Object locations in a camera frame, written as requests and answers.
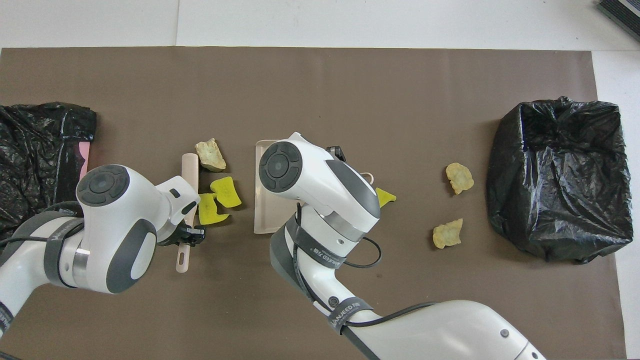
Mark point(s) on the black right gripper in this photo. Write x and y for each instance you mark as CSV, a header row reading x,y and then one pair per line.
x,y
336,153

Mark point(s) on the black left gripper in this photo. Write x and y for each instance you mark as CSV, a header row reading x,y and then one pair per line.
x,y
175,236

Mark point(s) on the yellow sponge piece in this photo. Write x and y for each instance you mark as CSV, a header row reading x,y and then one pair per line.
x,y
210,212
226,192

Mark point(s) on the small yellow sponge wedge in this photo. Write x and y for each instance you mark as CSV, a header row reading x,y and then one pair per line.
x,y
386,197

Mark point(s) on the beige brush with black bristles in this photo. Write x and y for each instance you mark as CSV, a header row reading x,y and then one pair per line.
x,y
190,167

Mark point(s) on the beige plastic dustpan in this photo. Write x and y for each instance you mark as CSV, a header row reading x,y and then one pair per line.
x,y
265,210

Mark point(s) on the pale beige sponge chunk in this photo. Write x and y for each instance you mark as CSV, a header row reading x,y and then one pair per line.
x,y
446,235
210,156
459,178

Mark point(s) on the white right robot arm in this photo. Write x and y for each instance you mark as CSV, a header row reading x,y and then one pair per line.
x,y
320,180

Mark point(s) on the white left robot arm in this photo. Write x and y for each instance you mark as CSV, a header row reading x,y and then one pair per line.
x,y
115,220

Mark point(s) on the pink plastic bin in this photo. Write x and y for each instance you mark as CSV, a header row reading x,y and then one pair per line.
x,y
85,160

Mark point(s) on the black plastic trash bag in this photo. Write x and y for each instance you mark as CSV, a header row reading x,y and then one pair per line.
x,y
550,200
35,150

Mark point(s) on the brown table mat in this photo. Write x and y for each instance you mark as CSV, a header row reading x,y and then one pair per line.
x,y
200,320

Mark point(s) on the dark ribbed device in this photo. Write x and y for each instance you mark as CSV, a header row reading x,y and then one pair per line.
x,y
625,12

